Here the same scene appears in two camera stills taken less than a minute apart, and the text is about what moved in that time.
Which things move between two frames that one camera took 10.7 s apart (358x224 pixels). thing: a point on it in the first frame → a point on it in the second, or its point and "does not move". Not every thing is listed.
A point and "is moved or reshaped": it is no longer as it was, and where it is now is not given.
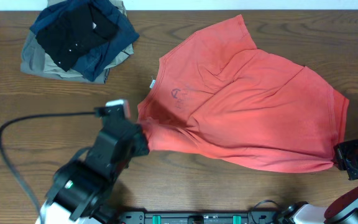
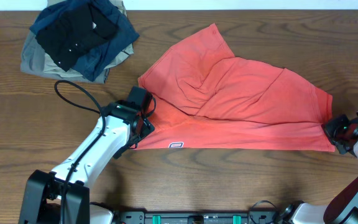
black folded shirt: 68,37 does not move
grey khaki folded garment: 36,61 does not move
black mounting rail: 197,217 does not move
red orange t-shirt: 217,94 is moved or reshaped
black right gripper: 341,150 → 329,126
